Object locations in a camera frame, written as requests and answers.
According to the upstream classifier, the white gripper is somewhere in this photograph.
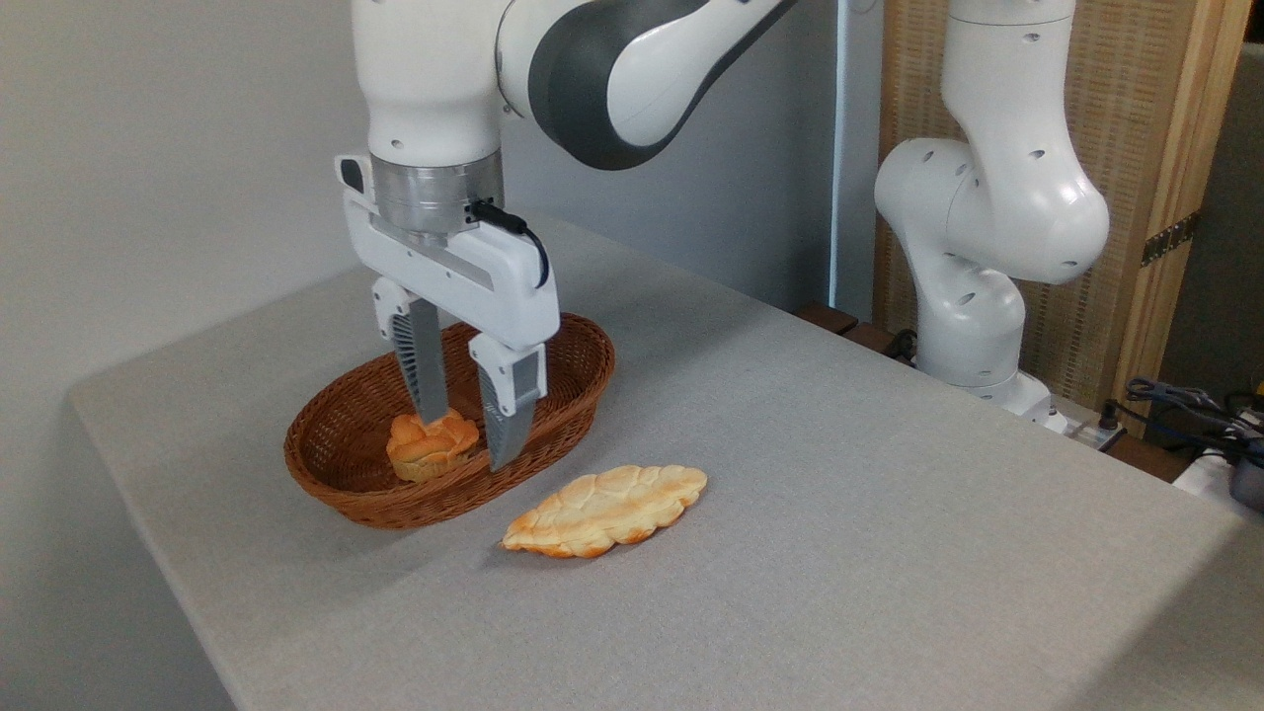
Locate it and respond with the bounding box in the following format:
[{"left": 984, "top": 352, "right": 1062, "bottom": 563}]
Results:
[{"left": 335, "top": 153, "right": 562, "bottom": 472}]

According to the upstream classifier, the small round bread bun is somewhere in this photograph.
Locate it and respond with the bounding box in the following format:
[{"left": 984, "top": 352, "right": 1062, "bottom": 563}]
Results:
[{"left": 386, "top": 408, "right": 481, "bottom": 484}]

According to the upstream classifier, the brown wicker basket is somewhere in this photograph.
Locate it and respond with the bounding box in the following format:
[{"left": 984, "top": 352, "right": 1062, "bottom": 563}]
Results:
[{"left": 283, "top": 313, "right": 616, "bottom": 530}]

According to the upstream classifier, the long flat braided bread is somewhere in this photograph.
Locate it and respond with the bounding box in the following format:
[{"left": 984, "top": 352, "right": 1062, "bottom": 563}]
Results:
[{"left": 501, "top": 464, "right": 709, "bottom": 560}]

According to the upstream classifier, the dark brown wooden ledge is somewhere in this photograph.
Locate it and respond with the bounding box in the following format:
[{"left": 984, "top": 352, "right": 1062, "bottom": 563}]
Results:
[{"left": 795, "top": 302, "right": 921, "bottom": 368}]

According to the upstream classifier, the dark metal screen hinge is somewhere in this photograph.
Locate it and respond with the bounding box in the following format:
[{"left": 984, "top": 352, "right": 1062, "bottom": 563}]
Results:
[{"left": 1142, "top": 211, "right": 1201, "bottom": 268}]

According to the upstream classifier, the wooden woven folding screen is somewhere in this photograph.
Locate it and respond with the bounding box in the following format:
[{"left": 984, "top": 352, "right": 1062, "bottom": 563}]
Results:
[{"left": 874, "top": 0, "right": 1253, "bottom": 437}]

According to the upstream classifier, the white box with grey object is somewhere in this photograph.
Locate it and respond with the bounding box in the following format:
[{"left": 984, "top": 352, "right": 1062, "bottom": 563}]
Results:
[{"left": 1173, "top": 446, "right": 1264, "bottom": 526}]

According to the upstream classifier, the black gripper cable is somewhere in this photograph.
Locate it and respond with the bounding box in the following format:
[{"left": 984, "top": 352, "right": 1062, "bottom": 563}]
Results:
[{"left": 468, "top": 199, "right": 551, "bottom": 290}]

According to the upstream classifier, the bundle of dark cables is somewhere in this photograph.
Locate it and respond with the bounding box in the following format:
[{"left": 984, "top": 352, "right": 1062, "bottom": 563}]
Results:
[{"left": 1101, "top": 377, "right": 1264, "bottom": 467}]

